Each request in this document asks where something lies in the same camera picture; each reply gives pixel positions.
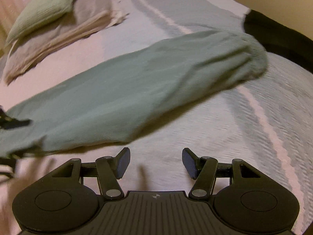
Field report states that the grey striped pink bedspread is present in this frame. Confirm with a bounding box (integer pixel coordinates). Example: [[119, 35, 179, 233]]
[[0, 0, 313, 235]]

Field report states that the black garment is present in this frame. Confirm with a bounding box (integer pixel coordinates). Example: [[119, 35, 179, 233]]
[[242, 9, 313, 70]]

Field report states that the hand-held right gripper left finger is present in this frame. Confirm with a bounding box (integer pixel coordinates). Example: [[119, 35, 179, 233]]
[[51, 147, 131, 199]]

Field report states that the beige folded blanket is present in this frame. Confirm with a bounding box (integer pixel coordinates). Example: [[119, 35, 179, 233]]
[[4, 0, 130, 86]]

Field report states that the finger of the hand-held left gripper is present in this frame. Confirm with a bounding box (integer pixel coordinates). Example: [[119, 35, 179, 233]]
[[0, 152, 21, 179], [0, 106, 33, 131]]

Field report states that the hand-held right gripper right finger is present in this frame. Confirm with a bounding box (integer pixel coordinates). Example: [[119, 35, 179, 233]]
[[182, 147, 262, 199]]

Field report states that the green pillow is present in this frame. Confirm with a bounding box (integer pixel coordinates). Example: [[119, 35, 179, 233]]
[[5, 0, 88, 47]]

